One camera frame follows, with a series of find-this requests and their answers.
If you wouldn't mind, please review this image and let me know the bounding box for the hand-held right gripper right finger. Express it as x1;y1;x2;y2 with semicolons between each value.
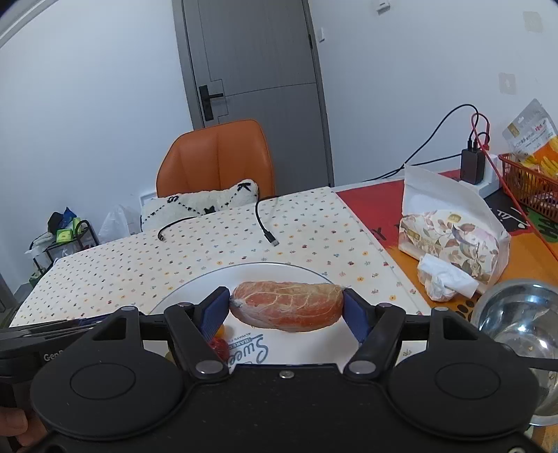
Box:
342;288;474;377

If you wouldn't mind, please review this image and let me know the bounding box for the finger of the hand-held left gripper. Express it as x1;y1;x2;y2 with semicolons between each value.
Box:
0;318;107;338

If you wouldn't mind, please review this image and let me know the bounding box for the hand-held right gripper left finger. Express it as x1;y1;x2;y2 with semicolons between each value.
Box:
89;286;230;379

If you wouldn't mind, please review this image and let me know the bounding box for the white plate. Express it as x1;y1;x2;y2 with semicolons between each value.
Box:
148;261;419;366

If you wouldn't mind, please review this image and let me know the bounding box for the pink pomelo segment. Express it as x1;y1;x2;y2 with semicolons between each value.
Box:
229;281;345;333

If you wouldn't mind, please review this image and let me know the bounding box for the person's left hand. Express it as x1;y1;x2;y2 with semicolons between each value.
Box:
0;409;46;449

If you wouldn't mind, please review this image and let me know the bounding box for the floral tablecloth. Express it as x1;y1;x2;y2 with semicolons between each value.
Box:
9;186;432;327

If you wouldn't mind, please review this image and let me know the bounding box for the white cloth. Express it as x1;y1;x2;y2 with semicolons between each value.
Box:
28;233;57;253

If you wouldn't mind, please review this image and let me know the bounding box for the green package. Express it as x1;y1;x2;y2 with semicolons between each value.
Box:
56;218;88;244

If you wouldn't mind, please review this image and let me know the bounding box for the crumpled white tissue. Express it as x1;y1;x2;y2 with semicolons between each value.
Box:
417;255;479;302

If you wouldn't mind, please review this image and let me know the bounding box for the black metal rack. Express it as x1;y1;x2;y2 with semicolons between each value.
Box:
28;220;99;279

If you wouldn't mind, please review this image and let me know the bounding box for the white pillow with black print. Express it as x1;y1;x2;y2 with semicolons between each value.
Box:
139;178;260;230

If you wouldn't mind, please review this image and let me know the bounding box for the red and orange mat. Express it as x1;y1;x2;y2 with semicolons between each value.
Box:
333;170;558;314

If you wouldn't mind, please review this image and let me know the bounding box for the floral tissue pack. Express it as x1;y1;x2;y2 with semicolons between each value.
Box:
398;209;502;284

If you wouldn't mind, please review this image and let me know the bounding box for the clear plastic bag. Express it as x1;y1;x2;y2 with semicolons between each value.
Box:
98;205;142;245

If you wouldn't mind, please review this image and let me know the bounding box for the orange chair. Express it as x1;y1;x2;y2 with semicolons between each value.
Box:
156;120;276;199

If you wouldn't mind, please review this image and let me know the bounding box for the white plastic bag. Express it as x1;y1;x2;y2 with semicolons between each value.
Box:
400;164;512;301

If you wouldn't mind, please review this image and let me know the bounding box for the metal bowl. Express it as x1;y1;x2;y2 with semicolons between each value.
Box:
472;279;558;428

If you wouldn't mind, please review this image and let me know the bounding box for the black charger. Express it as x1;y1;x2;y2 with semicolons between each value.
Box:
461;148;486;184

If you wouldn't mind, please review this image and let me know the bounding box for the white power strip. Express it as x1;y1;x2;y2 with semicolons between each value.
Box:
455;152;502;197

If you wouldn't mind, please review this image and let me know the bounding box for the red basket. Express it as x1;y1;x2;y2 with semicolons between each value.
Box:
498;152;558;210

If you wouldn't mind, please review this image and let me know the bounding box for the yellow snack bag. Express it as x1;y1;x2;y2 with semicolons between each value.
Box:
501;99;558;175

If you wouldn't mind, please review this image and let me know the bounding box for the grey door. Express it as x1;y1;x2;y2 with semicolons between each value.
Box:
172;0;335;188

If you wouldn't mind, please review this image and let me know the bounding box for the red cable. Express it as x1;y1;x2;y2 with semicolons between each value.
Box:
472;112;558;258

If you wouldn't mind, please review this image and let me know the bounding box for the black door handle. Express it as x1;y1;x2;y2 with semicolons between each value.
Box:
199;84;225;122

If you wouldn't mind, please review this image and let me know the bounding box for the long black charger cable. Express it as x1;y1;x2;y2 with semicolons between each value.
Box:
368;103;480;181

